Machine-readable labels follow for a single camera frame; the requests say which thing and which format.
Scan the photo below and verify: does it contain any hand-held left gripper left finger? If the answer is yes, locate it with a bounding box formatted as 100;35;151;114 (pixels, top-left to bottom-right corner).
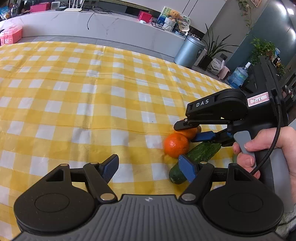
45;154;120;204

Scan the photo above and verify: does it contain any thin black hanging cable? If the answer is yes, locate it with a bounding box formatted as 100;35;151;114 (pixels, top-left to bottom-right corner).
87;10;96;30

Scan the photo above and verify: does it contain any person's right hand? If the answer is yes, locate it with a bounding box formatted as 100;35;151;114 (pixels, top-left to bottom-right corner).
232;126;296;193

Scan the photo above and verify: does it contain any white router with antennas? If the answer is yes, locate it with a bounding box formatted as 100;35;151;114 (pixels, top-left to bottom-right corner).
63;0;83;12

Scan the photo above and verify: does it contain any patterned sun hat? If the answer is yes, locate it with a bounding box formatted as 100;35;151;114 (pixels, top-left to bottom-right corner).
178;20;190;32

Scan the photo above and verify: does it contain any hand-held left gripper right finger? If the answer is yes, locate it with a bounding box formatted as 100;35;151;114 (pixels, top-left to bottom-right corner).
178;154;253;204

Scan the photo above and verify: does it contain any red box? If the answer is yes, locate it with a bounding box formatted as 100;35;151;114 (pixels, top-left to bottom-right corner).
138;11;152;22

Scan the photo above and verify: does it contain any white marble media console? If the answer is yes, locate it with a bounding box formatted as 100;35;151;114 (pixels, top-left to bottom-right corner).
0;8;186;63

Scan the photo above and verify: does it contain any pink flat box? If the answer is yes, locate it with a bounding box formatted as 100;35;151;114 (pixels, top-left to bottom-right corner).
30;2;51;13

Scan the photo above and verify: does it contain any white plastic bag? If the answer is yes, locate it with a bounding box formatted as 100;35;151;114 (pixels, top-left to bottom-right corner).
207;58;225;75

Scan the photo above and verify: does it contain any blue-grey trash can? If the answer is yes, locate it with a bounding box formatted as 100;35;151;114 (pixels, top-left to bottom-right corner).
174;35;206;68

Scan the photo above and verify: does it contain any orange mandarin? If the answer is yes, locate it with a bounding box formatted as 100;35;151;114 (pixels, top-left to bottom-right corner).
177;126;201;139
164;133;190;158

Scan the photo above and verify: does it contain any long-leaf potted plant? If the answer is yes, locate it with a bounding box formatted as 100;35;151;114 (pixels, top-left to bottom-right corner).
198;23;240;70

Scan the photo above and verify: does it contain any green cucumber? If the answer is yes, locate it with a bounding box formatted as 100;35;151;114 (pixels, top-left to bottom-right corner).
169;141;222;185

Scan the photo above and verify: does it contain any pink storage box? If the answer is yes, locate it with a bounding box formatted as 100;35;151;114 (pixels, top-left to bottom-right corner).
0;26;23;46

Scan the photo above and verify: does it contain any hanging vine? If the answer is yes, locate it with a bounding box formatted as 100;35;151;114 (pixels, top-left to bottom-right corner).
238;0;253;29

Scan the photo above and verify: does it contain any leafy green pothos plant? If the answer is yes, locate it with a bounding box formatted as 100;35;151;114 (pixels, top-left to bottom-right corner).
250;38;286;72

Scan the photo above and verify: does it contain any black braided cable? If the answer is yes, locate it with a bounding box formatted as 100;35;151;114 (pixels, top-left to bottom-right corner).
251;103;282;180

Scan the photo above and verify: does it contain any blue water jug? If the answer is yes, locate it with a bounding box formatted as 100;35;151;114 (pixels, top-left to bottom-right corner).
229;62;251;90

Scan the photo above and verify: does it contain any blue snack bag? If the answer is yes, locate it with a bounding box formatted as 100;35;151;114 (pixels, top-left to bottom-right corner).
0;5;14;20

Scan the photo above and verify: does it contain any pink space heater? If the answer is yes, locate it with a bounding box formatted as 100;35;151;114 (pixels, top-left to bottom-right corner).
218;66;230;80

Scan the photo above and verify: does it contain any yellow checkered tablecloth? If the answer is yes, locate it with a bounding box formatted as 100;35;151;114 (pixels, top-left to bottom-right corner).
0;41;238;241

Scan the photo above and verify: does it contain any white knitted pot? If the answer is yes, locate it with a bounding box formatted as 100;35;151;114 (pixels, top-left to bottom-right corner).
164;18;176;32

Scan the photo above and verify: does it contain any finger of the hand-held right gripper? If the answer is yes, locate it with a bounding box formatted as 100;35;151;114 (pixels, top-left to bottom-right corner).
191;130;234;147
174;118;232;131

